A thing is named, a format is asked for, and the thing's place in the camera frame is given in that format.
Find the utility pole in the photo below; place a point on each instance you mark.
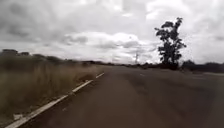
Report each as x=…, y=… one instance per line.
x=136, y=57

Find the dark grey asphalt road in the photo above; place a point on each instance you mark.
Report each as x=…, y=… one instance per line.
x=140, y=100

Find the tall dark tree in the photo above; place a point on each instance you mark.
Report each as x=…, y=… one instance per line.
x=170, y=43

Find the white painted edge line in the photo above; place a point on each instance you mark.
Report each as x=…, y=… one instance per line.
x=50, y=103

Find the dry tall grass verge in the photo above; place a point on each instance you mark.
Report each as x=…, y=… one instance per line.
x=30, y=83

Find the dark distant tree line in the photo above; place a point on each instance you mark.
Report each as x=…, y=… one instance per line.
x=203, y=66

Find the dark bushes beyond grass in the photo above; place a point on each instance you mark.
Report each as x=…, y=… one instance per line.
x=20, y=55

